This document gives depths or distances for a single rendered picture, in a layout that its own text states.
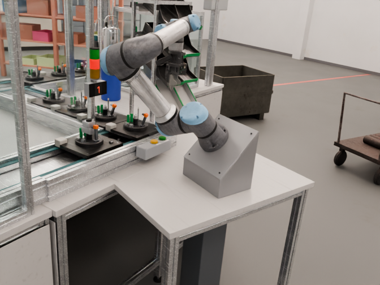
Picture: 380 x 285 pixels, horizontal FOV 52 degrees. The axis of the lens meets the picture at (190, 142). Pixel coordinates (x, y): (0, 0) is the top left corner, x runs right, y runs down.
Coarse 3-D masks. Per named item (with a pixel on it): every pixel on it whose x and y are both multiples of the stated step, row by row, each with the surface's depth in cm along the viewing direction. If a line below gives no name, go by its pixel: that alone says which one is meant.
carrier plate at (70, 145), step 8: (104, 136) 208; (64, 144) 194; (72, 144) 194; (104, 144) 197; (112, 144) 198; (120, 144) 200; (72, 152) 188; (80, 152) 186; (88, 152) 187; (96, 152) 187; (104, 152) 192
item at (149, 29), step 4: (148, 24) 230; (152, 24) 235; (144, 28) 233; (148, 28) 230; (152, 28) 228; (144, 32) 233; (148, 32) 231; (152, 32) 228; (168, 48) 233; (164, 52) 225; (168, 52) 229; (184, 56) 230
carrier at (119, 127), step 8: (128, 120) 224; (136, 120) 222; (112, 128) 220; (120, 128) 221; (128, 128) 218; (136, 128) 217; (144, 128) 220; (152, 128) 225; (128, 136) 212; (136, 136) 211; (144, 136) 214
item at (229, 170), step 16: (240, 128) 184; (224, 144) 184; (240, 144) 178; (256, 144) 179; (192, 160) 189; (208, 160) 183; (224, 160) 178; (240, 160) 176; (192, 176) 191; (208, 176) 180; (224, 176) 174; (240, 176) 180; (224, 192) 178
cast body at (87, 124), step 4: (84, 120) 194; (88, 120) 192; (92, 120) 195; (84, 124) 193; (88, 124) 192; (92, 124) 194; (84, 128) 194; (88, 128) 193; (92, 128) 193; (84, 132) 195; (88, 132) 193; (92, 132) 194
